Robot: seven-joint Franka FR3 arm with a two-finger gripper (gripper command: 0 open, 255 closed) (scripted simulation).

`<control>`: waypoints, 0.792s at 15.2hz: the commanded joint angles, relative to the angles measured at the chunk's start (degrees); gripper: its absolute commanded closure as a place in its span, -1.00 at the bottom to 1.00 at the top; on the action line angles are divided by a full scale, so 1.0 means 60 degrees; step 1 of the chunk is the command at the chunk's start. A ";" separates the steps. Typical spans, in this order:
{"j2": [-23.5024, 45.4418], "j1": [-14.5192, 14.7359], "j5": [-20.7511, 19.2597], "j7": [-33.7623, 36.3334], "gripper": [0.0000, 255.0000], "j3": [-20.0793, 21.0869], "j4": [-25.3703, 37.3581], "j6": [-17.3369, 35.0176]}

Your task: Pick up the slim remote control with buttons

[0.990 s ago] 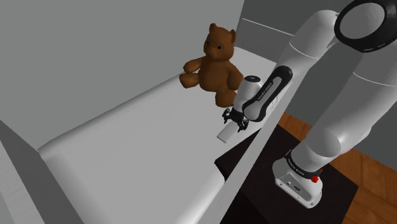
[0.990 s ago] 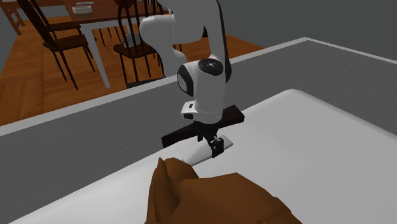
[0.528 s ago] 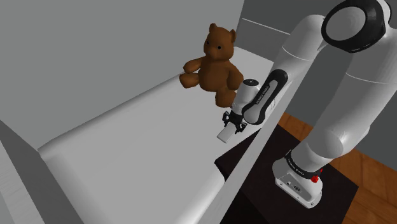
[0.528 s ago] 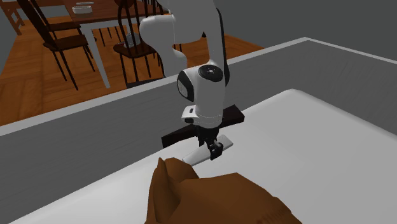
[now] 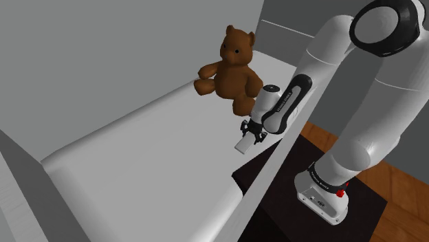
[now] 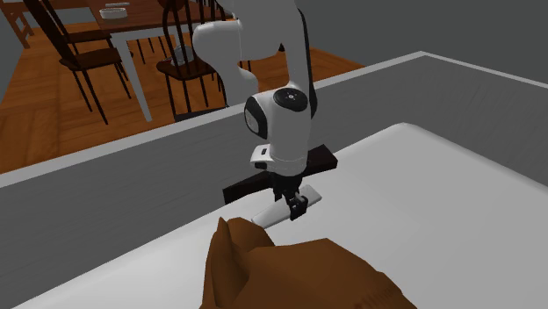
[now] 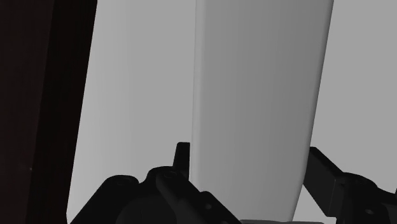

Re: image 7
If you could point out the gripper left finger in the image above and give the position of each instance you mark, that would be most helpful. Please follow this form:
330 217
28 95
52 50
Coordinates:
167 198

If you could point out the dark brown furniture panel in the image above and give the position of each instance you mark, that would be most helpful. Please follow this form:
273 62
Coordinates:
37 108

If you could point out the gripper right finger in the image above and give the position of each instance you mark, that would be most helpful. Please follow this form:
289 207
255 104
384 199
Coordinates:
350 195

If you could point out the tall white rounded object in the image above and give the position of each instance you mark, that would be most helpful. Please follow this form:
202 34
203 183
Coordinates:
254 108

